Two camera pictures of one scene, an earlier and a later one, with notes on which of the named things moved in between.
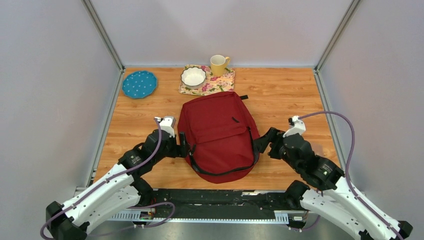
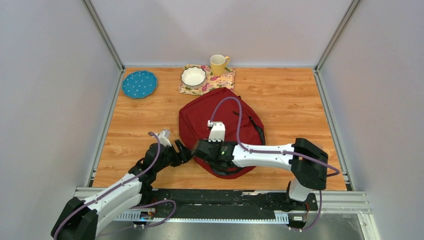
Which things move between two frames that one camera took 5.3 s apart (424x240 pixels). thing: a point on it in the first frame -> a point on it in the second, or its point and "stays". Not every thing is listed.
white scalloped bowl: x=193 y=77 stays
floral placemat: x=213 y=84 stays
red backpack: x=219 y=132 stays
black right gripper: x=260 y=143 -> x=211 y=143
